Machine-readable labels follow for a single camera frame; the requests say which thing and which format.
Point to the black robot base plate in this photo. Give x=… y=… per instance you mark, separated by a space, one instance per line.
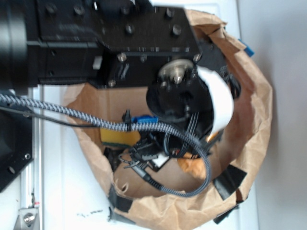
x=16 y=141

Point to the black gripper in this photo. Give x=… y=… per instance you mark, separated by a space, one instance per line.
x=199 y=101

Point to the white plastic tray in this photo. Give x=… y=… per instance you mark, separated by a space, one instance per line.
x=72 y=199

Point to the brown orange shell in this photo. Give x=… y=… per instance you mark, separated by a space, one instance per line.
x=193 y=165

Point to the aluminium frame rail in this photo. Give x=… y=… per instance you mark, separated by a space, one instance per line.
x=30 y=214

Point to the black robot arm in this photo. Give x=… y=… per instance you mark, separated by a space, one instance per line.
x=113 y=44

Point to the yellow sponge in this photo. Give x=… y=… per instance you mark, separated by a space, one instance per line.
x=116 y=138

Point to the brown paper bag bin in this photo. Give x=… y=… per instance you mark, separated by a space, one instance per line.
x=235 y=160

